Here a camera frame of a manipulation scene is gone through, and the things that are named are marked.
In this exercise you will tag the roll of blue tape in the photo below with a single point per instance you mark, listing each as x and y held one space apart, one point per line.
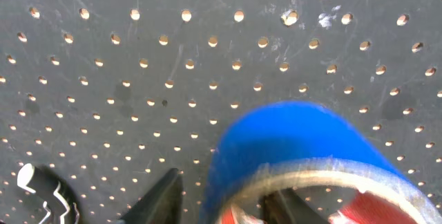
293 130

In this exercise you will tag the black pegboard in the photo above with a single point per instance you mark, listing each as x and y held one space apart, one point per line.
207 27

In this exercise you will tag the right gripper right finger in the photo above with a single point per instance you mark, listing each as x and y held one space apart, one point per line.
286 210

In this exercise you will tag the pliers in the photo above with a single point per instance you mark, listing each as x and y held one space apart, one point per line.
45 182

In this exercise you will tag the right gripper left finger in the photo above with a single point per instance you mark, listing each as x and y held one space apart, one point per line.
165 200

